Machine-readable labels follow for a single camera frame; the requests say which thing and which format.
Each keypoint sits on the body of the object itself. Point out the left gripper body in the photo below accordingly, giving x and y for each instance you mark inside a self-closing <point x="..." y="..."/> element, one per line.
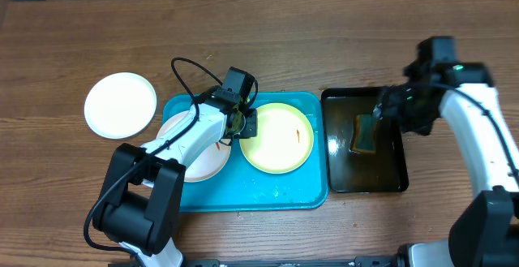
<point x="250" y="125"/>

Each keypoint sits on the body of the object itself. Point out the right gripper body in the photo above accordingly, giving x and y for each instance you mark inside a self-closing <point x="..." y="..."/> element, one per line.
<point x="408" y="110"/>

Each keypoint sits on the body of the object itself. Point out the yellow green plate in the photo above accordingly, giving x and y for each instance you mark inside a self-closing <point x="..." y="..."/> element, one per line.
<point x="284" y="139"/>

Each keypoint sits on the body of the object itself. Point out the yellow green sponge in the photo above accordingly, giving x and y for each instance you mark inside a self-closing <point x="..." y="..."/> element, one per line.
<point x="365" y="129"/>

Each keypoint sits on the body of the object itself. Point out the white plate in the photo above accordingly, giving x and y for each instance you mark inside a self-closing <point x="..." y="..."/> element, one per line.
<point x="120" y="105"/>
<point x="208" y="163"/>

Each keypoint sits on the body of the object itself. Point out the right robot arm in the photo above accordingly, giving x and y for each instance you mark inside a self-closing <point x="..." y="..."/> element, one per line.
<point x="465" y="96"/>

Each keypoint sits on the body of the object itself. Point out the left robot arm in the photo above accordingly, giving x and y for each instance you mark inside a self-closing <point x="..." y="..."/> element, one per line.
<point x="140" y="198"/>

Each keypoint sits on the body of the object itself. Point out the blue plastic tray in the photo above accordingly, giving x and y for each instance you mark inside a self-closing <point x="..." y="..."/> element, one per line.
<point x="240" y="187"/>

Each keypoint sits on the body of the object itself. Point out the black water tray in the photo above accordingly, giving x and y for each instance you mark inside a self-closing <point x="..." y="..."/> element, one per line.
<point x="383" y="171"/>

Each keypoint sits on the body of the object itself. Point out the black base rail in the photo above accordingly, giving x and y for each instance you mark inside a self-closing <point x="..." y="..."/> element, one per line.
<point x="358" y="261"/>

